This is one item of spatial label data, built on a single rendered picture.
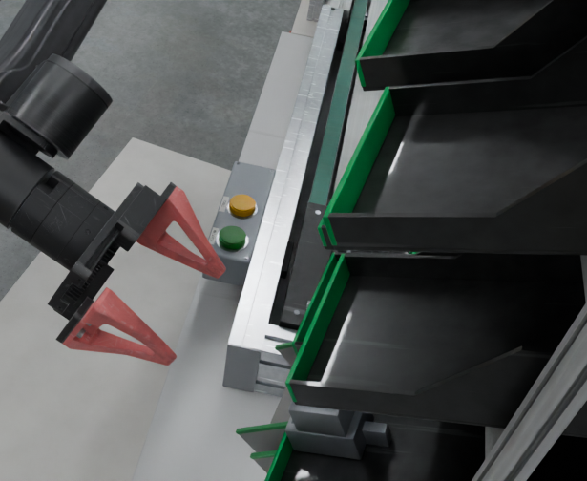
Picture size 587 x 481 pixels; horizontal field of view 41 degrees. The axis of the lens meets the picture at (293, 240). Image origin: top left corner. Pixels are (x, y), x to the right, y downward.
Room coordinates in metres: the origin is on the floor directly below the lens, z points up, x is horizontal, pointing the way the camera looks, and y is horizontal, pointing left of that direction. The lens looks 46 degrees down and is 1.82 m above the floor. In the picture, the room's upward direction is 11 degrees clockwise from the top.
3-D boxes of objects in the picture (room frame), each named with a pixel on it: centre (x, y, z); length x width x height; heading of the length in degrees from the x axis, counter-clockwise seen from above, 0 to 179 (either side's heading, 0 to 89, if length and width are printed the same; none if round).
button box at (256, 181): (0.87, 0.09, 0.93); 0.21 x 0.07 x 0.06; 178
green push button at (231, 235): (0.80, 0.09, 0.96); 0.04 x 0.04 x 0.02
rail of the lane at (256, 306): (1.05, 0.02, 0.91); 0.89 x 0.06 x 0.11; 178
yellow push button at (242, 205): (0.87, 0.09, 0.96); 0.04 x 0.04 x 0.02
